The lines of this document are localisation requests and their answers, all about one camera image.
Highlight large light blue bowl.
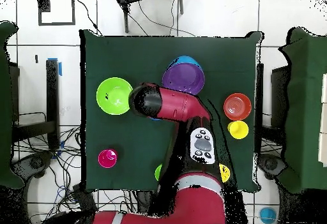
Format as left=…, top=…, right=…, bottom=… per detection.
left=165, top=55, right=203, bottom=69

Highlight black floor box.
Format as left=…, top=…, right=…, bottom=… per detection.
left=71, top=183, right=99, bottom=213

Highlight blue bowl on floor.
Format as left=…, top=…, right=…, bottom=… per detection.
left=259, top=206, right=277, bottom=224

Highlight green cloth side table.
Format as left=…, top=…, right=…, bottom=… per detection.
left=0, top=20, right=25, bottom=190
left=278, top=26, right=327, bottom=194

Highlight green bowl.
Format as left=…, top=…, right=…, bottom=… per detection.
left=96, top=77, right=134, bottom=116

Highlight yellow orange cup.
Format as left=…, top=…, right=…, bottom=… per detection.
left=218, top=163, right=231, bottom=183

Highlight black camera stand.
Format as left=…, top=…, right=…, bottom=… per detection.
left=114, top=0, right=185, bottom=34

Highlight grey square floor frame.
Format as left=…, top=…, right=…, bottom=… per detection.
left=37, top=0, right=77, bottom=26

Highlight dark green table cloth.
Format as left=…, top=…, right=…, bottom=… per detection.
left=79, top=29, right=264, bottom=193

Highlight black floor cable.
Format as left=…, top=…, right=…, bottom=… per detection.
left=75, top=0, right=103, bottom=36

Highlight orange bowl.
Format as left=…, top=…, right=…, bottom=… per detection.
left=222, top=93, right=253, bottom=122

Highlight red cup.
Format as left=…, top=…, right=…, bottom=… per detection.
left=98, top=148, right=119, bottom=169

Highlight green cup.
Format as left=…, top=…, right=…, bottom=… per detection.
left=154, top=163, right=164, bottom=182

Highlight white boxes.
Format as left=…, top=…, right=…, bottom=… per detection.
left=317, top=73, right=327, bottom=168

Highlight purple bowl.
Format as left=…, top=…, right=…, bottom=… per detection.
left=161, top=62, right=206, bottom=96

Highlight black bench with blue tape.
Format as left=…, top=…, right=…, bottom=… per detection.
left=11, top=57, right=63, bottom=151

